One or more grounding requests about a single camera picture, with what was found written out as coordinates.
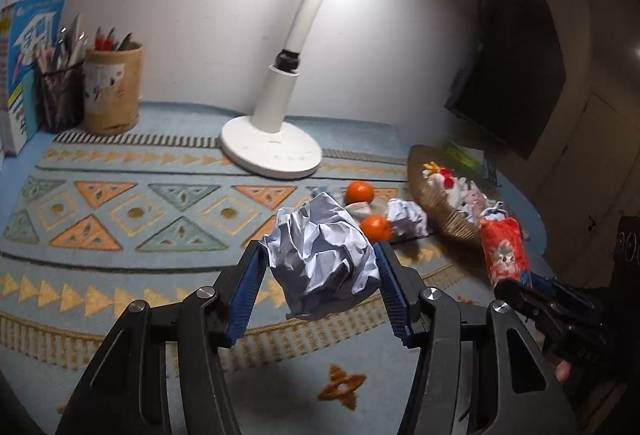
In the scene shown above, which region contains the wooden pen holder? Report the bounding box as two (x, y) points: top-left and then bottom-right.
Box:
(82, 41), (144, 136)

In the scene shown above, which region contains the black mesh pen holder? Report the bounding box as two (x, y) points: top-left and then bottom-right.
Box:
(36, 62), (86, 133)

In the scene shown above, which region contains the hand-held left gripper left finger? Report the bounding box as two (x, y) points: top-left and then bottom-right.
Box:
(56, 242), (269, 435)

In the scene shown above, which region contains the bunch of light pens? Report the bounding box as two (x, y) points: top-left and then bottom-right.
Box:
(32, 14), (88, 70)

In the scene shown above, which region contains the red snack packet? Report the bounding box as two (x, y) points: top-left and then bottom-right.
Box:
(479, 216), (532, 290)

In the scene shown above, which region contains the small tangerine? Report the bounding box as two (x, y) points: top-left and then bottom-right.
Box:
(346, 181), (375, 204)

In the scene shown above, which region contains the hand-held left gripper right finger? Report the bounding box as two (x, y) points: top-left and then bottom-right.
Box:
(372, 240), (583, 435)

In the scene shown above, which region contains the blue workbook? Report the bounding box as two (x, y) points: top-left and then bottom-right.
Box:
(0, 0), (68, 156)

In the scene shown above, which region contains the green packet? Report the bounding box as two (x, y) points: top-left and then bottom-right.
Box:
(442, 142), (483, 168)

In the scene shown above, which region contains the large paper ball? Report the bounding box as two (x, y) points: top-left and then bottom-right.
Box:
(259, 192), (381, 321)

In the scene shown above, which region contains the white desk lamp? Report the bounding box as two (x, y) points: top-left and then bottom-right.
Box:
(220, 0), (466, 180)

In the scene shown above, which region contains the crumpled white paper ball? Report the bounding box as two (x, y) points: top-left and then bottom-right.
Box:
(386, 198), (429, 237)

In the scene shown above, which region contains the wicker basket with snacks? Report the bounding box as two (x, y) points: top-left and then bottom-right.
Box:
(407, 144), (522, 247)

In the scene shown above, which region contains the dark flat screen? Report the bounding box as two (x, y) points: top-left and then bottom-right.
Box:
(444, 0), (567, 160)

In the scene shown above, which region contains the bunch of red dark pencils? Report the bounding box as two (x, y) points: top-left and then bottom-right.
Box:
(92, 27), (135, 52)

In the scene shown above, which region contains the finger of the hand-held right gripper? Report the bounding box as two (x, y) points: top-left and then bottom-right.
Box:
(495, 280), (548, 321)
(520, 267), (558, 293)

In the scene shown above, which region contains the large tangerine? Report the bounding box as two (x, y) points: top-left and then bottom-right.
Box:
(360, 215), (392, 242)

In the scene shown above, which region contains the patterned blue table mat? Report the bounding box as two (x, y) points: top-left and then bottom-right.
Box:
(0, 101), (556, 435)

